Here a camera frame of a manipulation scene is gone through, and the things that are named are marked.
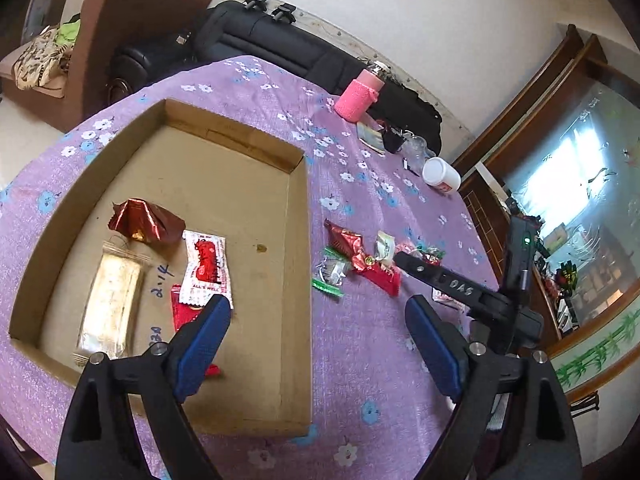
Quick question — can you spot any large red foil snack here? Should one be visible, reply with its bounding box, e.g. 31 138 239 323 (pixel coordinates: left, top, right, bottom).
323 220 400 297

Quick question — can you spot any cream white snack packet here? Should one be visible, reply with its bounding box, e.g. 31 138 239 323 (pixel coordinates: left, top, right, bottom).
374 231 396 268

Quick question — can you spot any green clear candy wrapper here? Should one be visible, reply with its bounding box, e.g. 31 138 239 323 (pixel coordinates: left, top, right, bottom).
311 246 352 298

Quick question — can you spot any black sofa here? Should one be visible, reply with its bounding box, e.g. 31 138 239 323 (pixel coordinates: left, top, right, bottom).
106 0 442 154

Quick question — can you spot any patterned cloth on armchair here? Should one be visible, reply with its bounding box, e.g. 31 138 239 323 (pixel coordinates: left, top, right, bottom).
12 20 81 90

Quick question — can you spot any white plastic jar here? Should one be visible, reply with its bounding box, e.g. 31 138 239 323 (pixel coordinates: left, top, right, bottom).
422 157 461 193

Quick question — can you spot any small red green candy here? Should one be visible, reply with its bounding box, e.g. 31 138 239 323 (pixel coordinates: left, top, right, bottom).
411 243 446 266

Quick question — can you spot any brown armchair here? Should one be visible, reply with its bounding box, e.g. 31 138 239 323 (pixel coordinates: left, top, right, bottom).
1 0 212 132

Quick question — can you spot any purple floral tablecloth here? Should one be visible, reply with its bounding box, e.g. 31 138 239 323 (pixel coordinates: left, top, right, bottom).
1 56 497 479

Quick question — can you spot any small booklet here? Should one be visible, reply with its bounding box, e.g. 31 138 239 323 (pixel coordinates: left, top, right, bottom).
357 122 386 155

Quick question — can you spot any red and white snack packet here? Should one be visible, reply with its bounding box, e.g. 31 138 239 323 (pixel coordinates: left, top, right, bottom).
179 230 233 308

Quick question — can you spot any pink knitted sleeve bottle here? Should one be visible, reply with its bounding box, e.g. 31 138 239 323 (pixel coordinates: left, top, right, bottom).
334 61 390 124

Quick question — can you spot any shallow cardboard box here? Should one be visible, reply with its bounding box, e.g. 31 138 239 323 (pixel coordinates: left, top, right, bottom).
9 100 312 437

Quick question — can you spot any dark red foil snack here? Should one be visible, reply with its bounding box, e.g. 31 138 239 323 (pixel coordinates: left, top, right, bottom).
107 198 186 245

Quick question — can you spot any wooden glass cabinet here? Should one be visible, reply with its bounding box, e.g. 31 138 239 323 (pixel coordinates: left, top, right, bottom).
454 26 639 402

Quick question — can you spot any small red candy packet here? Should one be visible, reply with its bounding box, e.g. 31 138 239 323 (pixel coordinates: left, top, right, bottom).
169 284 222 378

